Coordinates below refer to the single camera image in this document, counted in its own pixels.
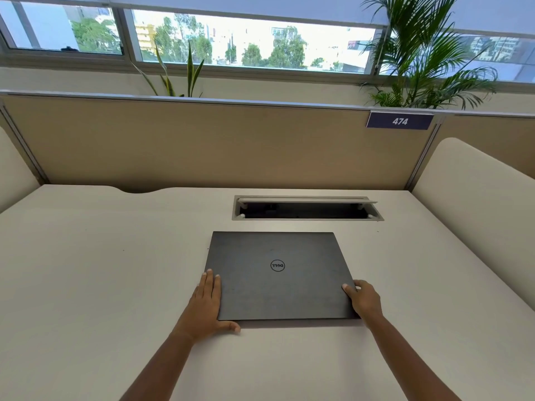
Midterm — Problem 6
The person's right hand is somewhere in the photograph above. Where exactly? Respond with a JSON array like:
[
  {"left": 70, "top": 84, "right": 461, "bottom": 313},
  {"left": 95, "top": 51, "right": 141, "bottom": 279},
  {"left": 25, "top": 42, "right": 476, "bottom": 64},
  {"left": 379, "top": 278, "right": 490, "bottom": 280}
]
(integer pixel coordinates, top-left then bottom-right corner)
[{"left": 342, "top": 280, "right": 384, "bottom": 328}]

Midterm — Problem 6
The person's left hand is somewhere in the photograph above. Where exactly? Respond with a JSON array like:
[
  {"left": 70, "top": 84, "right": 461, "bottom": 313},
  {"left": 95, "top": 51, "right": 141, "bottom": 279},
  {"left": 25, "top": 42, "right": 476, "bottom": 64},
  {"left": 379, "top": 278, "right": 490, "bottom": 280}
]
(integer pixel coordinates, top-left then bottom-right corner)
[{"left": 179, "top": 269, "right": 242, "bottom": 343}]

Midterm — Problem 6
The dark grey laptop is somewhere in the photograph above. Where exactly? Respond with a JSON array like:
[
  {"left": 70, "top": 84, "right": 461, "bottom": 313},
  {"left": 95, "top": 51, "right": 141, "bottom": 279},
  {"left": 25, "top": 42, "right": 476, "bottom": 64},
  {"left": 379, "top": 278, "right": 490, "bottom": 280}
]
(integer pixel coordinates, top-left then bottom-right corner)
[{"left": 203, "top": 231, "right": 362, "bottom": 322}]

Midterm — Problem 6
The person's left forearm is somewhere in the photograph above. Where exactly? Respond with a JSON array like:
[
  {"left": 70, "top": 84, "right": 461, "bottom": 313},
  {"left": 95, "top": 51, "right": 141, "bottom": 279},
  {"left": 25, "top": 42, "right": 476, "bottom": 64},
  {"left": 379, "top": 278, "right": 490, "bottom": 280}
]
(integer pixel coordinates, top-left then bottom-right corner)
[{"left": 120, "top": 329, "right": 196, "bottom": 401}]

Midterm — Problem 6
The person's right forearm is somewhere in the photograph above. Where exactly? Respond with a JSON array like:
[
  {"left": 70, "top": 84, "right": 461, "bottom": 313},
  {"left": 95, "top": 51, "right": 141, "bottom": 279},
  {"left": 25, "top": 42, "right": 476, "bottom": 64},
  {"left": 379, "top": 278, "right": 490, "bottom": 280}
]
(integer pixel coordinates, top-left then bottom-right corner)
[{"left": 367, "top": 314, "right": 455, "bottom": 401}]

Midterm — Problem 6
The beige desk partition panel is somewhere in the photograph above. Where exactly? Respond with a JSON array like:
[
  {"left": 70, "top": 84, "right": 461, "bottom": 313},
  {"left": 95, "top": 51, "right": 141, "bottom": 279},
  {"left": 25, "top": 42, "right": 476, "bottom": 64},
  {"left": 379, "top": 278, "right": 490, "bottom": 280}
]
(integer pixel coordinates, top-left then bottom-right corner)
[
  {"left": 435, "top": 114, "right": 535, "bottom": 180},
  {"left": 0, "top": 91, "right": 444, "bottom": 194}
]

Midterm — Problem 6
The cream rounded side divider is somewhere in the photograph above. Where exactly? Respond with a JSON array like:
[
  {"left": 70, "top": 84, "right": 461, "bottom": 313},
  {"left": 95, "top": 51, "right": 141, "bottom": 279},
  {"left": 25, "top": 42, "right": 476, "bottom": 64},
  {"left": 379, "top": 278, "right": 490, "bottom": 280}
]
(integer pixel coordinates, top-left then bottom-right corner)
[
  {"left": 411, "top": 137, "right": 535, "bottom": 312},
  {"left": 0, "top": 127, "right": 42, "bottom": 214}
]

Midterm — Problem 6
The blue number sign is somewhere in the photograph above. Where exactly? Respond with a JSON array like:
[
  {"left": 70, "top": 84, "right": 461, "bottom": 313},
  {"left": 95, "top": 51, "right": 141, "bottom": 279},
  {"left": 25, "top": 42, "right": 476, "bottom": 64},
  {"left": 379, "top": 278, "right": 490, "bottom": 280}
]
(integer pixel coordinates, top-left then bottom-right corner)
[{"left": 366, "top": 111, "right": 434, "bottom": 131}]

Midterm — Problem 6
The green snake plant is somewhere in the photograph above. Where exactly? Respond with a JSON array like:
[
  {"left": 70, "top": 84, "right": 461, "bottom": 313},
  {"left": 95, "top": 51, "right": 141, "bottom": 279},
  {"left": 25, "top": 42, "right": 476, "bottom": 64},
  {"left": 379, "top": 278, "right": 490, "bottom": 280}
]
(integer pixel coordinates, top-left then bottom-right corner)
[{"left": 131, "top": 39, "right": 206, "bottom": 99}]

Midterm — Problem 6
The green palm plant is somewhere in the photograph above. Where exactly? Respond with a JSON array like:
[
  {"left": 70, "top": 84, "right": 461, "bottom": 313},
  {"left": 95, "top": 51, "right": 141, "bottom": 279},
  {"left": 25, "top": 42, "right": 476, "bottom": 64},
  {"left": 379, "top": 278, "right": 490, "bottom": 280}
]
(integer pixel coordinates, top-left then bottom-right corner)
[{"left": 359, "top": 0, "right": 499, "bottom": 111}]

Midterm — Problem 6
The aluminium framed window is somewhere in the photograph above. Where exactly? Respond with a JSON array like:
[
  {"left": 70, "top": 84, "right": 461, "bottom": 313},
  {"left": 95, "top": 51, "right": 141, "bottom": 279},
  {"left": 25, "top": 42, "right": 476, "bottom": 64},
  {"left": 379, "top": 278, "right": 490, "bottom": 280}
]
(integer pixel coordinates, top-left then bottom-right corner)
[{"left": 0, "top": 1, "right": 535, "bottom": 85}]

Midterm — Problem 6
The white roller blind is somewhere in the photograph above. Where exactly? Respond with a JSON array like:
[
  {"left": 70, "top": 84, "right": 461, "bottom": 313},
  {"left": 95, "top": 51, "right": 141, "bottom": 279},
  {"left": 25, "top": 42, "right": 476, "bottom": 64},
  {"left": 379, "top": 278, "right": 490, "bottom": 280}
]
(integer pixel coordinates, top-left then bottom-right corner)
[
  {"left": 389, "top": 0, "right": 535, "bottom": 39},
  {"left": 0, "top": 0, "right": 390, "bottom": 26}
]

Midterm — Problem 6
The grey desk cable box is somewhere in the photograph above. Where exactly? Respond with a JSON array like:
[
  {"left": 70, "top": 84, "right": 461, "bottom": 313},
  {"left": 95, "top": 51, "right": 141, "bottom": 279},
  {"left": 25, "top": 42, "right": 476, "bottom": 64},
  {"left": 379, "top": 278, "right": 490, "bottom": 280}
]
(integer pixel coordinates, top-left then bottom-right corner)
[{"left": 232, "top": 195, "right": 385, "bottom": 222}]

